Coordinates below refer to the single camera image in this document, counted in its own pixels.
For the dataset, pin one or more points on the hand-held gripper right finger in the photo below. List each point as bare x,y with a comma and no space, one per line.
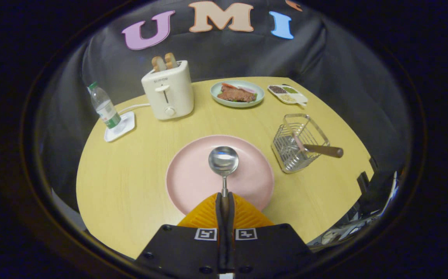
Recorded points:
232,221

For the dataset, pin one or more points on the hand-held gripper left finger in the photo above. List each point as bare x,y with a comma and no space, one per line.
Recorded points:
218,228

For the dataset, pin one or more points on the pink plate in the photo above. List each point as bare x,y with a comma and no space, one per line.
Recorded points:
192,174

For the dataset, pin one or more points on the clear cutlery drainer basket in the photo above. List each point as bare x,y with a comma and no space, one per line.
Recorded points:
289,155

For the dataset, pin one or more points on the cluttered office equipment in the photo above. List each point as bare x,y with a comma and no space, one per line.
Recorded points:
352,228

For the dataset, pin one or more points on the light green plate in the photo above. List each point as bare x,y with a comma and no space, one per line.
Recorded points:
216,99

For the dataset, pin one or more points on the brown meat slices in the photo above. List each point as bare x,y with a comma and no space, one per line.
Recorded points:
235,95

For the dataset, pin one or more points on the pink ham slice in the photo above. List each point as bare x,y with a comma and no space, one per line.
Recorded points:
248,89

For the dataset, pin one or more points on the white toaster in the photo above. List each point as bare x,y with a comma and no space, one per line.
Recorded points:
169,97

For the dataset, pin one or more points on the white square pad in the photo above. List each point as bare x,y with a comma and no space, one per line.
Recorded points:
127,124

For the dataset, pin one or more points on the white divided seed dish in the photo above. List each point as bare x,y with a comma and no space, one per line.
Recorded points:
299,97

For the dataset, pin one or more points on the clear plastic water bottle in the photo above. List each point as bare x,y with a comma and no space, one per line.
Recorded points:
105,108

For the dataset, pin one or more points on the toast slice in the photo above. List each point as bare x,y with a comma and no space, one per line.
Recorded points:
158,64
170,60

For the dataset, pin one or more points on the black table bracket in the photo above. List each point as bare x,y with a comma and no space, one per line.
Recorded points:
374,163
364,180

